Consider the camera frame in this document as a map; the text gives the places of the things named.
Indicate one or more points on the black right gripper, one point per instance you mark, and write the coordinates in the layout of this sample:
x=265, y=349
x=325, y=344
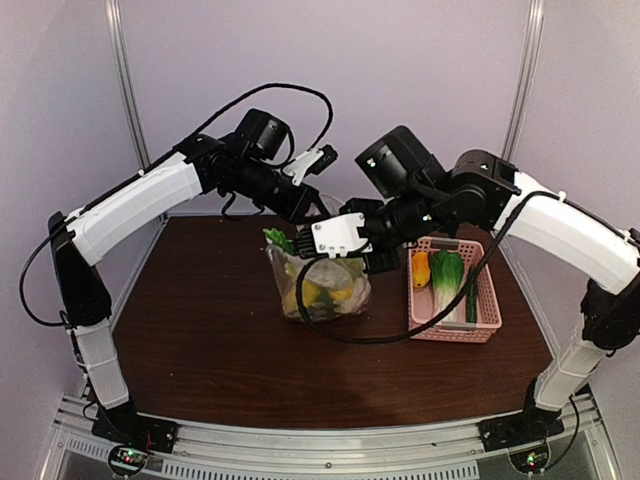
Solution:
x=385, y=264

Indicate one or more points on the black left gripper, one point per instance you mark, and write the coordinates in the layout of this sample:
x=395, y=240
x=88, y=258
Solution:
x=296, y=207

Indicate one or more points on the green leafy vegetable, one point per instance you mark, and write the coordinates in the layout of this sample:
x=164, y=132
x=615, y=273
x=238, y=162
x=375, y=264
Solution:
x=279, y=239

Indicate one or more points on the small napa cabbage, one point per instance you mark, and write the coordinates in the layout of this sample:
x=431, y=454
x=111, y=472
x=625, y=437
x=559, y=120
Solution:
x=350, y=295

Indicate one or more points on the clear zip top bag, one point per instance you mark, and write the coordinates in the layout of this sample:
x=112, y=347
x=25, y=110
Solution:
x=286, y=269

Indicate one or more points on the yellow lemon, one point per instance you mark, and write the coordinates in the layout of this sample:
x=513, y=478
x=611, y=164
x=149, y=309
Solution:
x=311, y=292

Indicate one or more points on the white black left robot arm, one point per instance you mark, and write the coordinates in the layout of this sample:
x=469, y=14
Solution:
x=86, y=241

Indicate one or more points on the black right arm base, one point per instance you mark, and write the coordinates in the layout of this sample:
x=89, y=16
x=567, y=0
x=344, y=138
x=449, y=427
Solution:
x=518, y=429

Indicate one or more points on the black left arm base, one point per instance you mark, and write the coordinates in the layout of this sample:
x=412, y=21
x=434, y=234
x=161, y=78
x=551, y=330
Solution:
x=125, y=425

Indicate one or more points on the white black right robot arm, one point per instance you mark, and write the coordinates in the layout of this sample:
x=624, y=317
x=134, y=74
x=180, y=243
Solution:
x=487, y=192

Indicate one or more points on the small orange fruit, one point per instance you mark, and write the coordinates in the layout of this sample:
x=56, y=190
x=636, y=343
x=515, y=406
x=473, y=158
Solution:
x=420, y=270

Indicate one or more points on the green bok choy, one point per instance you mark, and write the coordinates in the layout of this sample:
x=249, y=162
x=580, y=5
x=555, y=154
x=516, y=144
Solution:
x=447, y=276

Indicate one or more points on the dark green cucumber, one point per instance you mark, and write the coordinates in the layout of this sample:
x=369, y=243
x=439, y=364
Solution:
x=471, y=298

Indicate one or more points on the right circuit board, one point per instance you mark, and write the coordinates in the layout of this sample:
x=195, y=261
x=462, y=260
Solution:
x=530, y=460

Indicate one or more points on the circuit board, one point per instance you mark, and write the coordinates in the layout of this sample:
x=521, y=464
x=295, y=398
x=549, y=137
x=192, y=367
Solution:
x=530, y=460
x=126, y=460

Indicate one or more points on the left circuit board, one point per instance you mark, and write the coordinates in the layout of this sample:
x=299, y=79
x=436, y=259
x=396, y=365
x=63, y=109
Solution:
x=126, y=460

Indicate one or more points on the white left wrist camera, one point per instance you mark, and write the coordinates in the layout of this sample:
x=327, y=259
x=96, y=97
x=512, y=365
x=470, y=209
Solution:
x=312, y=161

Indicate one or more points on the left aluminium frame post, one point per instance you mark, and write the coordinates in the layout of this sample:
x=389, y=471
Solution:
x=119, y=48

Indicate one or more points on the aluminium frame post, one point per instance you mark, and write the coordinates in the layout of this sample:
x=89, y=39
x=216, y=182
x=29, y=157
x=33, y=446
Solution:
x=527, y=69
x=119, y=48

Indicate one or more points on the right aluminium frame post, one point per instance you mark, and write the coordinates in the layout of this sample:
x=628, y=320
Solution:
x=527, y=69

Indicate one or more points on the aluminium front rail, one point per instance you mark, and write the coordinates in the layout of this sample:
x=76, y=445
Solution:
x=447, y=450

